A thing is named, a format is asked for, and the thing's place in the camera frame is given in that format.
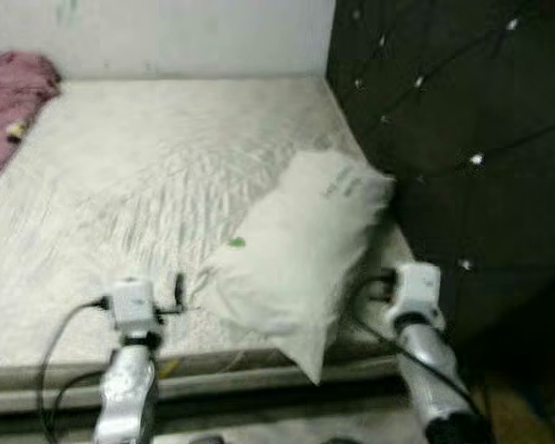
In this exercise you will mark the white pillow with tree print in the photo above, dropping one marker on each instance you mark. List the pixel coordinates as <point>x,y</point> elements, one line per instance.
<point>296,250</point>

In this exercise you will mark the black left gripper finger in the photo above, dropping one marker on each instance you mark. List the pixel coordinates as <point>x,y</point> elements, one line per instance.
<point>178,291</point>

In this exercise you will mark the white quilted mattress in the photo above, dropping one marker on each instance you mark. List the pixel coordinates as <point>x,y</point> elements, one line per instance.
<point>148,185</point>

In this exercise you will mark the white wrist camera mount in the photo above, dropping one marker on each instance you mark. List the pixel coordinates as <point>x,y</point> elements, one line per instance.
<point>132,303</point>
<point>416,291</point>

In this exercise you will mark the pink penguin print blanket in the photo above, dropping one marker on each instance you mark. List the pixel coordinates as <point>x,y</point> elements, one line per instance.
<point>9,102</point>

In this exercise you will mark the dark tufted headboard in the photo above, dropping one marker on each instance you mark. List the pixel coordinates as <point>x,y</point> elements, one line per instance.
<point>453,139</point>

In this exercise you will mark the grey robot left leg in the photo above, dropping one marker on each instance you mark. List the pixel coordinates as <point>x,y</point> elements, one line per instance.
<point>206,439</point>

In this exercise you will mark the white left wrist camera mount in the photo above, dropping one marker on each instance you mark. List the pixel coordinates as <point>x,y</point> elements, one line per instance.
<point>132,303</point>

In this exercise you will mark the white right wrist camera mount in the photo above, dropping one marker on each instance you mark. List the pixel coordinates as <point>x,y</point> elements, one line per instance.
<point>416,291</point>

